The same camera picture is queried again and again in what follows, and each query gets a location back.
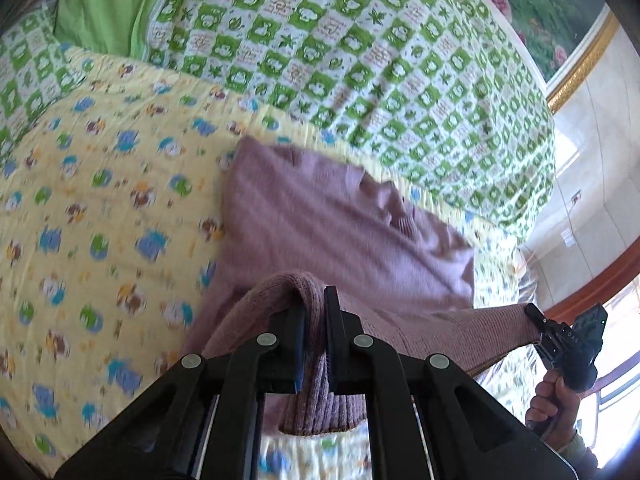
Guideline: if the mauve knitted sweater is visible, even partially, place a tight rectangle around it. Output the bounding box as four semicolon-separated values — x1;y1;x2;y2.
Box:
183;138;539;436

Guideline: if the person's right hand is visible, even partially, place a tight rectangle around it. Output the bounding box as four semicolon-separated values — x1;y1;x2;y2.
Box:
525;370;585;455

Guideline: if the yellow bear-print quilt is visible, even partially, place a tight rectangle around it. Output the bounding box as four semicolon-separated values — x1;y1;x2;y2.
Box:
1;48;526;476

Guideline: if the green white checkered quilt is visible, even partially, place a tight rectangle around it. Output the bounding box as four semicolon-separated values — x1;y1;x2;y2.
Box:
1;0;555;238

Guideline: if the framed flower painting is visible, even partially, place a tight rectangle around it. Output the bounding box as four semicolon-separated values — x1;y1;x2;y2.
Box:
490;0;620;112

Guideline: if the plain green cloth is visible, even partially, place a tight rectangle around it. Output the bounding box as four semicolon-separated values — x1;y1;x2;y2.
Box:
54;0;157;58

